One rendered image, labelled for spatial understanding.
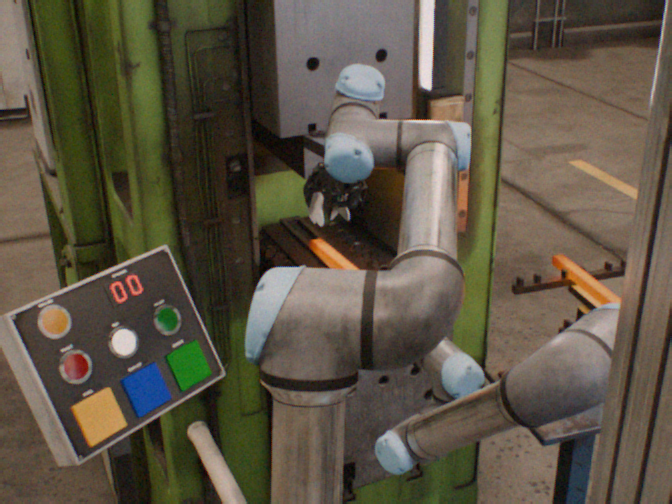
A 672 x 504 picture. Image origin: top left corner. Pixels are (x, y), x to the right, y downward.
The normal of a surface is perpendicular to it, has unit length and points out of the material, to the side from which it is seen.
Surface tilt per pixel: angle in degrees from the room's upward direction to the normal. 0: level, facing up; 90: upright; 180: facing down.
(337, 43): 90
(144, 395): 60
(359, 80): 27
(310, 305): 45
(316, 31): 90
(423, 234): 14
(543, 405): 89
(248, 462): 90
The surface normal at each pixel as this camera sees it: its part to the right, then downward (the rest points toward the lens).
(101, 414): 0.66, -0.22
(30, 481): -0.02, -0.90
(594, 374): 0.18, -0.07
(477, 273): 0.43, 0.39
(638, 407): -1.00, 0.05
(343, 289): -0.07, -0.62
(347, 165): -0.11, 0.76
